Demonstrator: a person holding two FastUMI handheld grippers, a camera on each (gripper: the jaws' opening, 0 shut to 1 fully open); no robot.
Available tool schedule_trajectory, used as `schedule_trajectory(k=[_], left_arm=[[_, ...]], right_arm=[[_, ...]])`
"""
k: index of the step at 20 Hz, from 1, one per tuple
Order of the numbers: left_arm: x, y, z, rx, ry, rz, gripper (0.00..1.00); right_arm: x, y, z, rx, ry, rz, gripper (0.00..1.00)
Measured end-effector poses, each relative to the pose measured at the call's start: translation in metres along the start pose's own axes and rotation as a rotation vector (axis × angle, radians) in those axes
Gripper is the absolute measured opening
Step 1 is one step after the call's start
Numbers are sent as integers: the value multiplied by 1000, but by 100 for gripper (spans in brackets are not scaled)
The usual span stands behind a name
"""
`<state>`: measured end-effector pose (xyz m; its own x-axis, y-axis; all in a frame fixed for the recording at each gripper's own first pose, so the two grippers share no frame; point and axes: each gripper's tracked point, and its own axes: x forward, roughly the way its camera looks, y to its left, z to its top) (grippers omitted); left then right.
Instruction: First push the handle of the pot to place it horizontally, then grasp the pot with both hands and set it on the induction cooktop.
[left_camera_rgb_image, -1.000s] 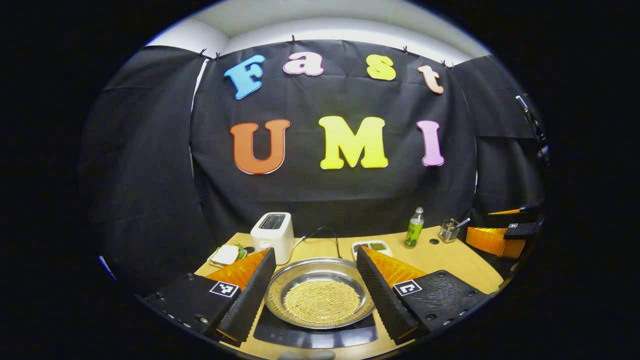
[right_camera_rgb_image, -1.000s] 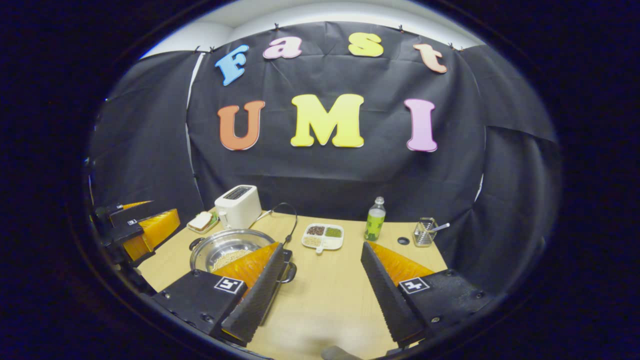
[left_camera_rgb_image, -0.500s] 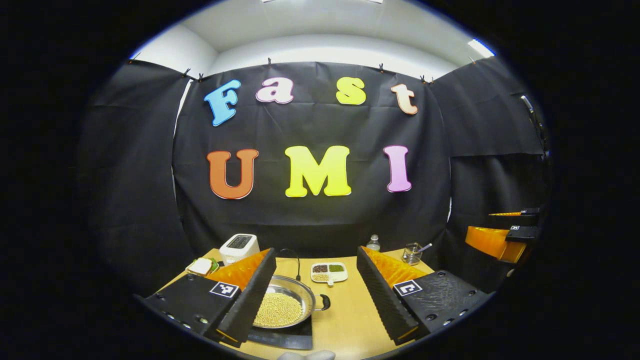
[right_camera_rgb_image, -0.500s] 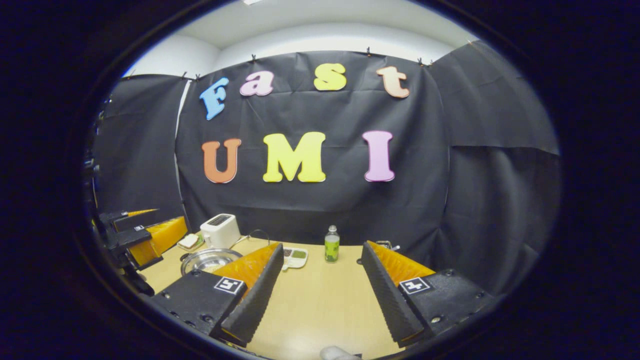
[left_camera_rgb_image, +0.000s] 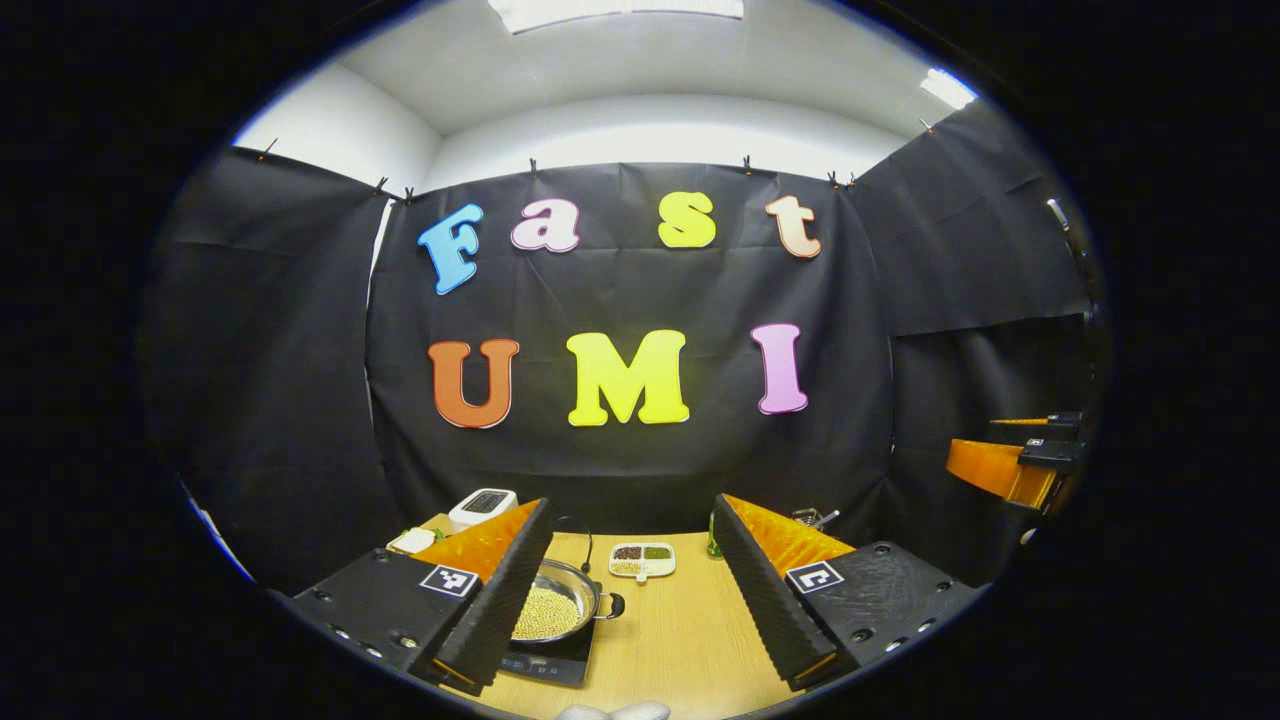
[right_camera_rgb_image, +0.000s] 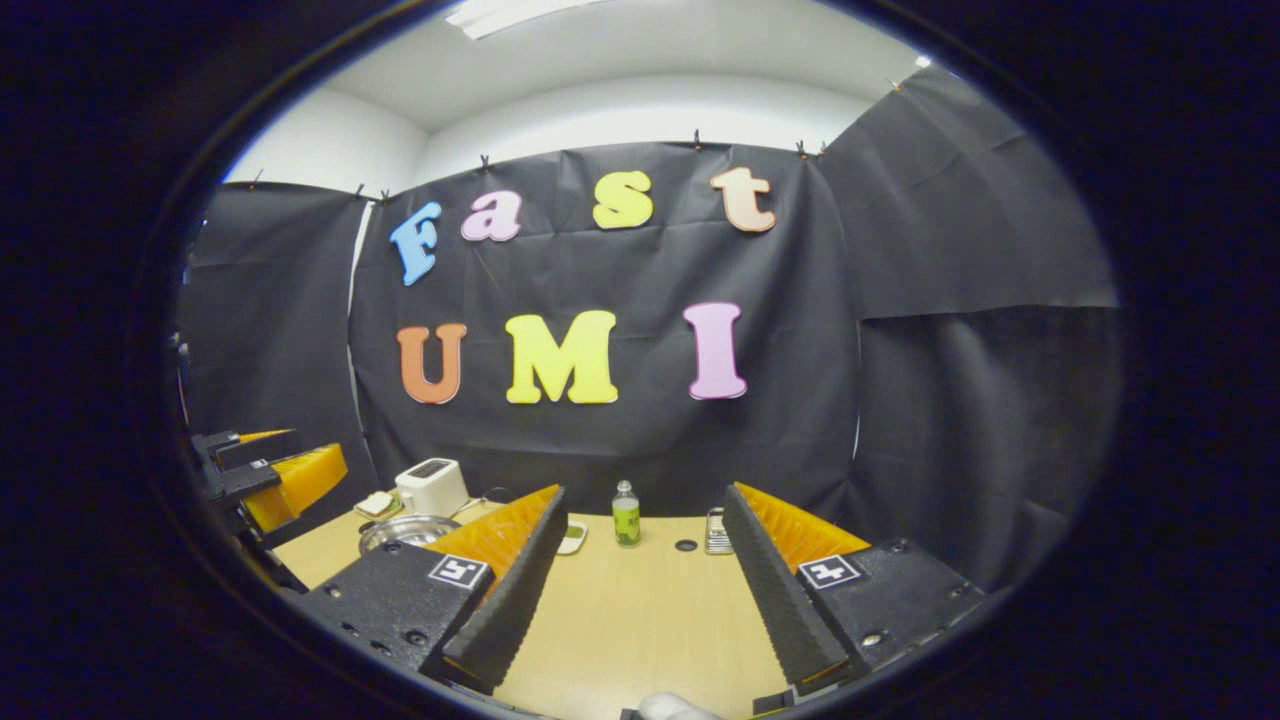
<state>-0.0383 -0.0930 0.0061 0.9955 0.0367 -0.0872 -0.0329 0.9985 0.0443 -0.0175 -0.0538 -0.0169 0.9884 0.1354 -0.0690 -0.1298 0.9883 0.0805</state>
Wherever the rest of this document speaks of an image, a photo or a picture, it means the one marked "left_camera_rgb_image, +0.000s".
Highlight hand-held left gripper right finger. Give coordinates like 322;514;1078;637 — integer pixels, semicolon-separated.
712;493;991;693

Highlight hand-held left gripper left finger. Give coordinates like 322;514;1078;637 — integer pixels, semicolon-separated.
290;497;556;696

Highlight steel pot with black handle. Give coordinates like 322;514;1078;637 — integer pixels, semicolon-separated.
510;558;626;644

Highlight black induction cooktop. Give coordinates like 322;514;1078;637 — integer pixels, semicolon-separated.
497;615;598;688

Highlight pile of yellow soybeans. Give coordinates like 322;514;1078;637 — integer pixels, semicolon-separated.
512;586;583;641

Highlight white toaster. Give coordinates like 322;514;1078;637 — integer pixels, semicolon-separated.
448;488;519;533

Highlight white divided dish of beans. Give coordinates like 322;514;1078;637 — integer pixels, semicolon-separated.
608;541;677;582

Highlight small ceiling light panel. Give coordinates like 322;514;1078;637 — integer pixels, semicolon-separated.
920;68;978;110

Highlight large ceiling light panel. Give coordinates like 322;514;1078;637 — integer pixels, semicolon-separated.
488;0;746;34

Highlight black power cable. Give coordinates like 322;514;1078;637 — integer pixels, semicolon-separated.
555;515;595;573

